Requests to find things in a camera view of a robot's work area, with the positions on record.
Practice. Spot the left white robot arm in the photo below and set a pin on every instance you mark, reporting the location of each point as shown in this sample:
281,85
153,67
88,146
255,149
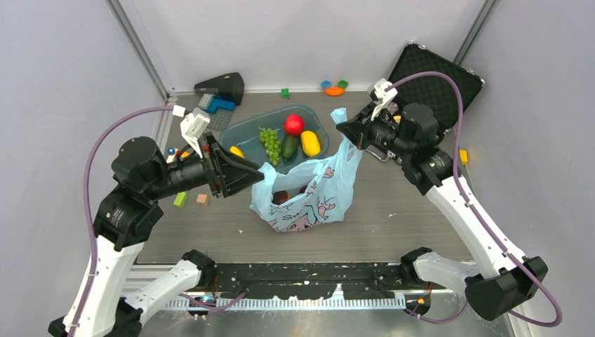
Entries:
124,222

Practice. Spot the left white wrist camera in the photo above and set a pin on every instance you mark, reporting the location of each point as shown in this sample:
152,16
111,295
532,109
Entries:
192,126

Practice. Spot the black poker chip case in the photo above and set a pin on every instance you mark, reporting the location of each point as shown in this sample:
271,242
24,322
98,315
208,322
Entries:
432,91

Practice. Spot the black wedge device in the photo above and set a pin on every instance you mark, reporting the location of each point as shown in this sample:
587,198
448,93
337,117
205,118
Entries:
229,87

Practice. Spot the orange yellow toy truck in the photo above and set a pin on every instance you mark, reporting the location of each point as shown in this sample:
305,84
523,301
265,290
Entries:
174,153

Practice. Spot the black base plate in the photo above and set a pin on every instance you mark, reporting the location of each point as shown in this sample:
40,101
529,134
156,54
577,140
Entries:
307,281

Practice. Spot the green fake grapes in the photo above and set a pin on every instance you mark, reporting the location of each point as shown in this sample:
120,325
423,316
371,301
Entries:
270,139

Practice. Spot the green toy block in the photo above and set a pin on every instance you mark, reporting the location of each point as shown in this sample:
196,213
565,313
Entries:
180,199

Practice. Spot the teal plastic fruit container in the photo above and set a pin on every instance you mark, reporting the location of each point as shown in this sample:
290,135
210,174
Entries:
245,135

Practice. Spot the red fake apple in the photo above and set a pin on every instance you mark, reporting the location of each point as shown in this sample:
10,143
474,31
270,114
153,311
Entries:
294,125

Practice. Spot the yellow fake lemon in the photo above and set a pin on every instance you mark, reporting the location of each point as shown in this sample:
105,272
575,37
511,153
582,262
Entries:
310,143

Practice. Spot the grey lego baseplate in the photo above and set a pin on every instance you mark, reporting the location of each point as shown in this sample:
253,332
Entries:
220,120

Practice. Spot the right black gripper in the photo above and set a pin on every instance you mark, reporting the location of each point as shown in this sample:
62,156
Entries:
359,129

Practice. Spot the green fake avocado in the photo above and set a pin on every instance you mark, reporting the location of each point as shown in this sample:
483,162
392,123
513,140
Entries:
289,147

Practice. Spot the yellow toy block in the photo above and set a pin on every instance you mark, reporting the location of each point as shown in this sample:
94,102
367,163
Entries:
463,156

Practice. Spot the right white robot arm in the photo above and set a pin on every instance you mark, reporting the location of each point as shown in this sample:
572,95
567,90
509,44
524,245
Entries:
503,276

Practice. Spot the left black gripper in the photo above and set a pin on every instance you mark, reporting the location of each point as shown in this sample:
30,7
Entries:
224,170

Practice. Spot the blue lego brick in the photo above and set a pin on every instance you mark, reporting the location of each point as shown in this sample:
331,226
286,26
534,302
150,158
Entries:
217,104

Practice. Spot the tan wooden cube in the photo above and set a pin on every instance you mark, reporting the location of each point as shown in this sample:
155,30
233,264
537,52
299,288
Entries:
202,199

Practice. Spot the light blue plastic bag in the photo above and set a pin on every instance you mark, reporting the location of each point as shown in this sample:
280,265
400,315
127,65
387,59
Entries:
330,191

